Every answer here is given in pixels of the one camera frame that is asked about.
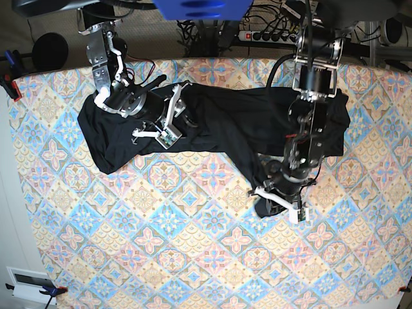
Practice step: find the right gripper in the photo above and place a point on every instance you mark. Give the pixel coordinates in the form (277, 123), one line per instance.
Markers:
(121, 102)

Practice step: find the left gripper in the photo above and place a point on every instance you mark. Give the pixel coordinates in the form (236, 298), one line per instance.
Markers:
(284, 187)

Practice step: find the black t-shirt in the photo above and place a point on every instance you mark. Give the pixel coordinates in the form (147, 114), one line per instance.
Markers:
(239, 123)

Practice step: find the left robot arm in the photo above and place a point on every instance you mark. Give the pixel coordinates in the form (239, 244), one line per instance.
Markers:
(318, 115)

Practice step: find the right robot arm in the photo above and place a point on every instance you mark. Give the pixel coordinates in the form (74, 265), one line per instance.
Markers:
(106, 52)

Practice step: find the patterned tablecloth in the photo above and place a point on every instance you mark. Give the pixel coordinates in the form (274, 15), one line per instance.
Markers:
(179, 231)

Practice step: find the orange clamp lower right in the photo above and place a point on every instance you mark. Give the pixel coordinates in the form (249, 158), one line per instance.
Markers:
(404, 289)

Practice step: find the black round stool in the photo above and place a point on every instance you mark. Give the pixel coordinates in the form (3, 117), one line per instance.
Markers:
(50, 52)

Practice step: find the white power strip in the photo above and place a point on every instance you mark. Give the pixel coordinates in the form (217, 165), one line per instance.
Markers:
(267, 37)

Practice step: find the blue clamp upper left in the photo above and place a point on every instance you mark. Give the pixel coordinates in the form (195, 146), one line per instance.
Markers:
(8, 80)

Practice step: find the blue clamp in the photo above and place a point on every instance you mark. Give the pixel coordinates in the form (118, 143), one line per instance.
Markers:
(48, 290)
(8, 80)

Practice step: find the blue clamp lower left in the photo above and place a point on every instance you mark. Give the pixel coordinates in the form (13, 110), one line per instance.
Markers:
(48, 290)

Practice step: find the white floor box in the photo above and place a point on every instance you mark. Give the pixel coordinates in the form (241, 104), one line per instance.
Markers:
(28, 284)

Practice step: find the white speaker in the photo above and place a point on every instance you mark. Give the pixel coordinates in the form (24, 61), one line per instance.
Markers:
(391, 31)

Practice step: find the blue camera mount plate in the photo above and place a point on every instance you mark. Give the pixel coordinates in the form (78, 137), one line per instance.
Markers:
(222, 10)

